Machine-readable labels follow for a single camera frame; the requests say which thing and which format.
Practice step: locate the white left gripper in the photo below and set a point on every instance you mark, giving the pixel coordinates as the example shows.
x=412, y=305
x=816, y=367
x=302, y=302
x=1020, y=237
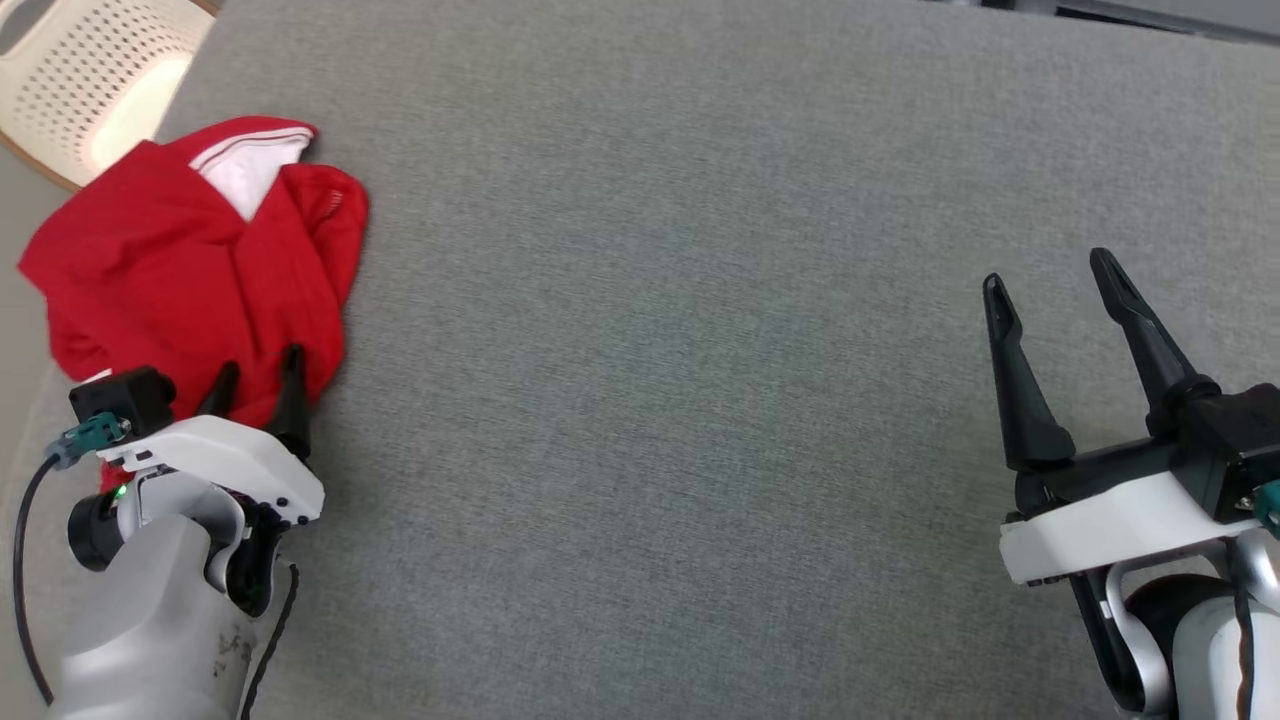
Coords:
x=230, y=455

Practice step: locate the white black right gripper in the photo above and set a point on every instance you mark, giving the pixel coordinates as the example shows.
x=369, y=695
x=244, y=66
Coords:
x=1110, y=520

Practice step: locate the red garment with white trim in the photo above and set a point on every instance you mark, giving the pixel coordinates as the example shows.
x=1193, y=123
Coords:
x=150, y=270

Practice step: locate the cream perforated laundry basket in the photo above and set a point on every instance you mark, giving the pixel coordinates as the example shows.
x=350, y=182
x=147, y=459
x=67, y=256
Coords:
x=90, y=60

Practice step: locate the grey fabric sofa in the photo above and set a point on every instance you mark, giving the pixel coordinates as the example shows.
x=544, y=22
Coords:
x=650, y=300

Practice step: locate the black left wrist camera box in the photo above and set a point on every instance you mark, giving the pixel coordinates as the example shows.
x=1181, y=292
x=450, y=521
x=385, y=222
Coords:
x=125, y=395

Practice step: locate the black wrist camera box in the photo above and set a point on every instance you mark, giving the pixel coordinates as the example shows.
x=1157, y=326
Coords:
x=1235, y=440
x=125, y=395

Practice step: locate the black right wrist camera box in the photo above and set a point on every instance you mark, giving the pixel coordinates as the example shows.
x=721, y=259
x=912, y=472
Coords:
x=1235, y=440

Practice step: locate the teal left camera connector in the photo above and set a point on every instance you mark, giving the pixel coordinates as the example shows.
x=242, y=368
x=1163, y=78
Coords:
x=95, y=432

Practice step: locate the teal camera connector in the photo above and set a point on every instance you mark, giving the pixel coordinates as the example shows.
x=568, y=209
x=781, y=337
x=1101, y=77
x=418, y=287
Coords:
x=95, y=432
x=1270, y=500

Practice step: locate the teal right camera connector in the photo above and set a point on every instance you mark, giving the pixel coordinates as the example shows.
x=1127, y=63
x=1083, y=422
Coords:
x=1270, y=500

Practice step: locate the grey metal frame bracket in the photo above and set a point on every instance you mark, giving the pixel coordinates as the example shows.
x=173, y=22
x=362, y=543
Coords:
x=1200, y=15

